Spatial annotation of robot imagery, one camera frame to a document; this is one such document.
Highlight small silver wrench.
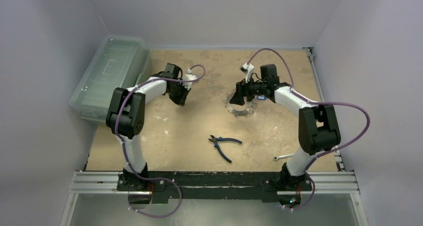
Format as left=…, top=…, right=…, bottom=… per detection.
left=273, top=154, right=294, bottom=161

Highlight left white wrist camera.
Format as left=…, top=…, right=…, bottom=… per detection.
left=182, top=69, right=198, bottom=89

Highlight blue handled pliers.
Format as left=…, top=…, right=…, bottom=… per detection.
left=208, top=135, right=243, bottom=164

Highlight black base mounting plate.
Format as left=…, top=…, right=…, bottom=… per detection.
left=117, top=170, right=312, bottom=204

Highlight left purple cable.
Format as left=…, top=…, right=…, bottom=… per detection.
left=113, top=64, right=206, bottom=219

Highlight translucent green plastic box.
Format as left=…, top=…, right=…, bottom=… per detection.
left=70, top=34, right=152, bottom=124

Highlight aluminium frame rail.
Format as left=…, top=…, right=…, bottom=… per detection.
left=60, top=171, right=369, bottom=226

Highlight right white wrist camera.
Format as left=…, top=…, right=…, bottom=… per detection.
left=240, top=62, right=254, bottom=83

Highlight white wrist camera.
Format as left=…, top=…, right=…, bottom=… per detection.
left=182, top=69, right=198, bottom=89
left=240, top=62, right=254, bottom=83

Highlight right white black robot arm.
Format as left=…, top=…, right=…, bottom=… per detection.
left=229, top=63, right=341, bottom=190

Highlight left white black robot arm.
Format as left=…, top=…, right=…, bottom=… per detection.
left=106, top=63, right=198, bottom=191

